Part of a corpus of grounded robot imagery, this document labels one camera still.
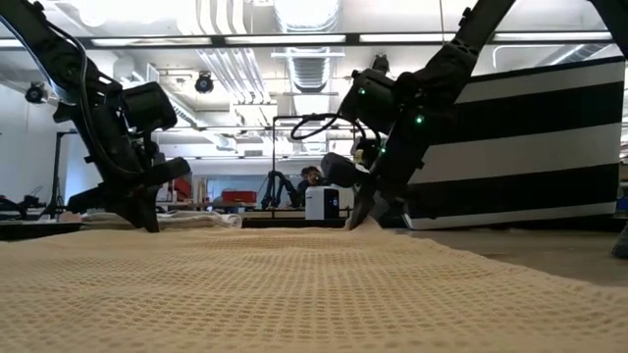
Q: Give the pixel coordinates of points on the person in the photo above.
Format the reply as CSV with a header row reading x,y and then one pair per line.
x,y
310,176

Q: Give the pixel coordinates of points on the black aluminium table frame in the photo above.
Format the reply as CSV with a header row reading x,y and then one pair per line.
x,y
39,230

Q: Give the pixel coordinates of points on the white plaid towel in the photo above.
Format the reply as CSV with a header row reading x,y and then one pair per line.
x,y
196,219

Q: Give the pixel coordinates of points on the yellow tape tag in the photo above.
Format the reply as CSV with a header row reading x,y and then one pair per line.
x,y
359,156

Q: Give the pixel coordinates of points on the long ceiling light bar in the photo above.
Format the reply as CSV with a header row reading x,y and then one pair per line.
x,y
245,39

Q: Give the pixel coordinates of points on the red cabinet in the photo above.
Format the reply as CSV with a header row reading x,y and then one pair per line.
x,y
182,188

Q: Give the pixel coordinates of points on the white device with blue display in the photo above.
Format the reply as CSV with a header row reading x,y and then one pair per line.
x,y
319,202

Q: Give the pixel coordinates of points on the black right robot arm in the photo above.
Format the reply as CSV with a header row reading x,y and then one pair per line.
x,y
466,44

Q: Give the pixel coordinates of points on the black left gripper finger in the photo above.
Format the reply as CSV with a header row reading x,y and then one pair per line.
x,y
122,203
167,169

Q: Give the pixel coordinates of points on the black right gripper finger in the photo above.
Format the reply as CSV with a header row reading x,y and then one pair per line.
x,y
382,206
343,169

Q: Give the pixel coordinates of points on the orange towel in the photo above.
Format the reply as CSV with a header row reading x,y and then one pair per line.
x,y
294,294

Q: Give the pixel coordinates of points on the red toolbox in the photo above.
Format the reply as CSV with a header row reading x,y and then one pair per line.
x,y
239,197

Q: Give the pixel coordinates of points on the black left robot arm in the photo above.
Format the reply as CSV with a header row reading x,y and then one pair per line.
x,y
39,44

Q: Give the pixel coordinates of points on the background wooden workbench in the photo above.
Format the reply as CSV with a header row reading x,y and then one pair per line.
x,y
206,208

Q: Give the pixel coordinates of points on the black ceiling spotlight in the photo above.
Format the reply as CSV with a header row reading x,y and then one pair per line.
x,y
36,92
381,64
203,83

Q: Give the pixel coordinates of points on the navy white striped fabric bin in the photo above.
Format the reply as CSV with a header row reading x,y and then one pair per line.
x,y
539,152

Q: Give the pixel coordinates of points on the blue box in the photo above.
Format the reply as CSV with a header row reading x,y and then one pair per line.
x,y
623,203

